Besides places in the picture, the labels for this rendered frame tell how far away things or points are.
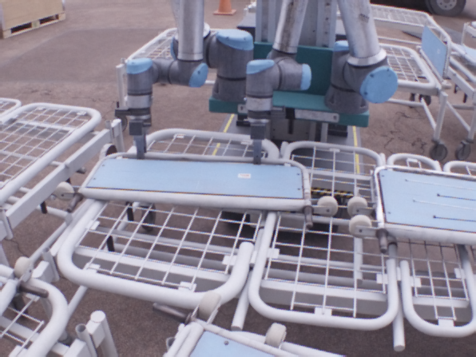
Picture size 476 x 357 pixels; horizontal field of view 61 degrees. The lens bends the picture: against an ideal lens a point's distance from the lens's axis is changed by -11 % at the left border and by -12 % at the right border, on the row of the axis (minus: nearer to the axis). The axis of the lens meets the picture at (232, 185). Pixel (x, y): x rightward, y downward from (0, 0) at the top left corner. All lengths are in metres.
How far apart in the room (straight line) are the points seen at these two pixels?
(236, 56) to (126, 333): 1.13
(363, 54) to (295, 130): 0.69
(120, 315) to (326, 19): 1.44
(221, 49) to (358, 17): 0.58
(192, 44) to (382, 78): 0.66
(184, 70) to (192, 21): 0.18
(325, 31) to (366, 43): 0.39
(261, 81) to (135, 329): 0.99
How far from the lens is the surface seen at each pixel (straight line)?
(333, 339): 1.68
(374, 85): 1.60
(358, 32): 1.56
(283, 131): 2.14
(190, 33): 1.55
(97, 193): 1.45
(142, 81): 1.55
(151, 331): 1.69
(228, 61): 1.80
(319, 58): 1.92
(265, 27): 1.94
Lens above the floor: 1.31
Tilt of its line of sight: 33 degrees down
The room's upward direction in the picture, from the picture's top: straight up
